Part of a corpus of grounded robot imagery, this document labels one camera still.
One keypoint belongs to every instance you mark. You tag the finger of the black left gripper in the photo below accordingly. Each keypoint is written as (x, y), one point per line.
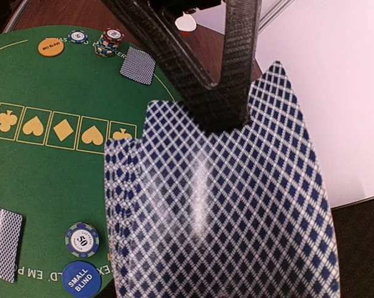
(152, 23)
(241, 31)

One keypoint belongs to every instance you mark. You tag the blue playing card deck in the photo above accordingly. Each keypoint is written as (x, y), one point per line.
(121, 174)

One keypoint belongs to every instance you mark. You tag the round green poker mat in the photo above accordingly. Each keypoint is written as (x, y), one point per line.
(52, 110)

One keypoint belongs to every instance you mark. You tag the orange white bowl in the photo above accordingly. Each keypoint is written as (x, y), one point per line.
(186, 23)

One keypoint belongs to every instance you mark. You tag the red white chip stack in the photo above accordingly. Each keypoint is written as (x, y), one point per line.
(108, 42)

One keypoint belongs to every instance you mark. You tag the blue small blind button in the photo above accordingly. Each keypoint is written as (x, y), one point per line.
(81, 279)

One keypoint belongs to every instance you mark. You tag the single blue playing card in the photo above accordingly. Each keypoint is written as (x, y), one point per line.
(138, 66)

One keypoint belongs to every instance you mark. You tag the orange big blind button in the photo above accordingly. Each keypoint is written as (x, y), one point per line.
(51, 47)

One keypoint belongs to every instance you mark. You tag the green white small chip stack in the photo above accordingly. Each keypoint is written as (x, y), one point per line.
(77, 36)

